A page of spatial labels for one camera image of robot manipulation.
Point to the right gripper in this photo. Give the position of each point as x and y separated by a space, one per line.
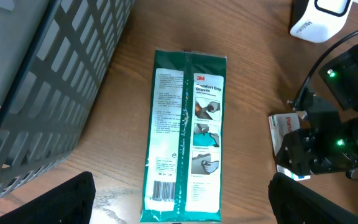
326 146

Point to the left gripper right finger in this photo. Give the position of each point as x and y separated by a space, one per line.
293 203

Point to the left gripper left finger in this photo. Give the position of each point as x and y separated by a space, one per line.
70 202

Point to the white green box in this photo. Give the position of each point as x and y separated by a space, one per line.
280 125

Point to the large green box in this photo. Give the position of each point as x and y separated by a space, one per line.
183 177

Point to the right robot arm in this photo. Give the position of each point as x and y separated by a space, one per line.
341 76

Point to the grey plastic mesh basket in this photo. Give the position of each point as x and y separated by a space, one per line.
53 57

